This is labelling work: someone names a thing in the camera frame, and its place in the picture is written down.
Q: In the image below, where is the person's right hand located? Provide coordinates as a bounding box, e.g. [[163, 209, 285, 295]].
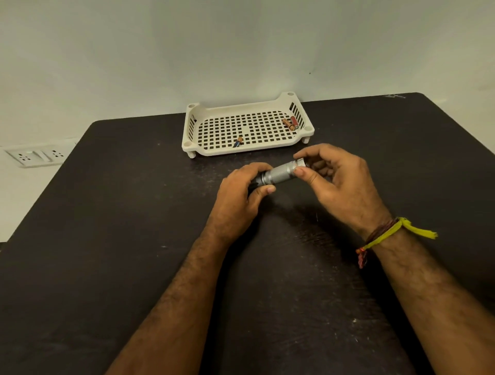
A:
[[293, 143, 393, 238]]

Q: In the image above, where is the person's left hand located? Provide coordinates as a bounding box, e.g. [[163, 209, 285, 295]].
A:
[[206, 162, 277, 243]]

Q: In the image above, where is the silver metal flashlight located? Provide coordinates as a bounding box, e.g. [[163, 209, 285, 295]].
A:
[[249, 159, 310, 191]]

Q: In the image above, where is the person's right forearm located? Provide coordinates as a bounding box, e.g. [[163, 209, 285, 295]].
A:
[[363, 221, 495, 375]]

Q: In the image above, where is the person's left forearm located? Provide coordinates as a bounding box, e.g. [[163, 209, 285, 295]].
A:
[[105, 225, 234, 375]]

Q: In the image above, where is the white perforated plastic tray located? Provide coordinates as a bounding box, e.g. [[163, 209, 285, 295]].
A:
[[182, 91, 315, 158]]

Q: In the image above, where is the brown and red thread wristband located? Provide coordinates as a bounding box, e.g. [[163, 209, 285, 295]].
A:
[[356, 218, 399, 269]]

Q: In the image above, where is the yellow thread wristband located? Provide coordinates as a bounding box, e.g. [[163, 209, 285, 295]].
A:
[[358, 217, 438, 252]]

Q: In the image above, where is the white wall socket plate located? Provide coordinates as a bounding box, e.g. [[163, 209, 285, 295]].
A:
[[4, 144, 74, 168]]

